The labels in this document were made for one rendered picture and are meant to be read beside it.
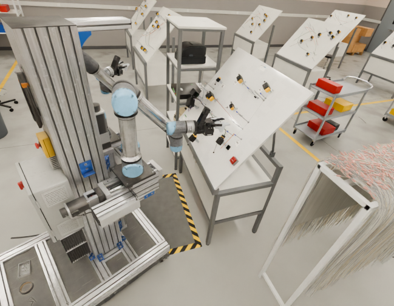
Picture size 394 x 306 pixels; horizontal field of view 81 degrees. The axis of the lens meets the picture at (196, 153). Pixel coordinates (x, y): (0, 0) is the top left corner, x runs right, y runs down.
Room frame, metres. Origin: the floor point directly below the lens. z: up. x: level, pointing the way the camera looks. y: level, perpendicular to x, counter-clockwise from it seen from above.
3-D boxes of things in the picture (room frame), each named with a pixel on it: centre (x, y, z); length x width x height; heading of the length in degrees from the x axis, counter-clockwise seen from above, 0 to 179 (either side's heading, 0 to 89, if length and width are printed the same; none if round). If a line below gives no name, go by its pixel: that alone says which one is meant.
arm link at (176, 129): (1.11, 0.13, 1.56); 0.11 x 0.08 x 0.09; 109
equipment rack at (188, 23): (2.82, 0.17, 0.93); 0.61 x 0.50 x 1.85; 22
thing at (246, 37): (7.83, -1.36, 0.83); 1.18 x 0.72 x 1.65; 23
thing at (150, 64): (5.04, 1.08, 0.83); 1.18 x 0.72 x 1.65; 26
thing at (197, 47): (2.71, 0.19, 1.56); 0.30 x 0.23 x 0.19; 113
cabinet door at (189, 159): (2.14, 0.10, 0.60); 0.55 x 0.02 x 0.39; 22
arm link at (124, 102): (1.02, 0.38, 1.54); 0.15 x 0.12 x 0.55; 19
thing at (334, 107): (3.87, -2.30, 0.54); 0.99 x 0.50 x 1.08; 121
